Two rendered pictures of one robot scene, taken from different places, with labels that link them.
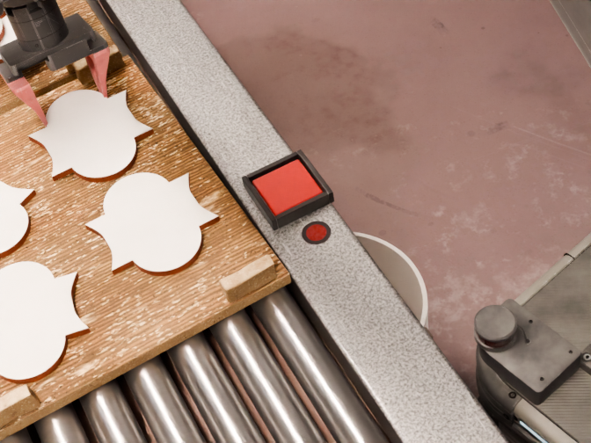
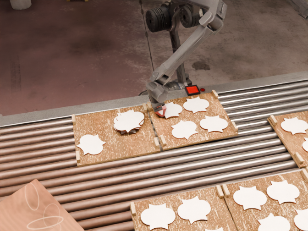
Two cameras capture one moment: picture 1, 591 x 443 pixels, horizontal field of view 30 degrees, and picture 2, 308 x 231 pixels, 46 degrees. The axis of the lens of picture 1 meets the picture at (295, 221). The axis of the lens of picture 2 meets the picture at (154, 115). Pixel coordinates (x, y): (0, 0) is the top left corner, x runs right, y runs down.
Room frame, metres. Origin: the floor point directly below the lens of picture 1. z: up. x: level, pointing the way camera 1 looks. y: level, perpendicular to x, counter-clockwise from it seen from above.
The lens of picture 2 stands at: (0.84, 1.69, 2.31)
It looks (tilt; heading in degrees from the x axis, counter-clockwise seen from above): 44 degrees down; 276
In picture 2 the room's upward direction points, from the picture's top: straight up
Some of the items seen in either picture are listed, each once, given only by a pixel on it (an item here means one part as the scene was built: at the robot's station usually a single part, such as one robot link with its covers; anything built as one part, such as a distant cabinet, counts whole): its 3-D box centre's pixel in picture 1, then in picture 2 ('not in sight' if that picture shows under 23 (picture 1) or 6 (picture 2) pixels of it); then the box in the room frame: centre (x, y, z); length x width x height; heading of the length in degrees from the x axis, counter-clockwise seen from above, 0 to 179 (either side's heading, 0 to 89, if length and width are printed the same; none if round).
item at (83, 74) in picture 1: (98, 64); (149, 106); (1.03, 0.20, 0.95); 0.06 x 0.02 x 0.03; 111
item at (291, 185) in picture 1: (288, 190); (192, 90); (0.80, 0.00, 0.92); 0.06 x 0.06 x 0.01; 19
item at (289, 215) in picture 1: (288, 189); (192, 90); (0.80, 0.00, 0.92); 0.08 x 0.08 x 0.02; 19
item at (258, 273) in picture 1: (248, 279); (215, 94); (0.67, 0.06, 0.95); 0.06 x 0.02 x 0.03; 111
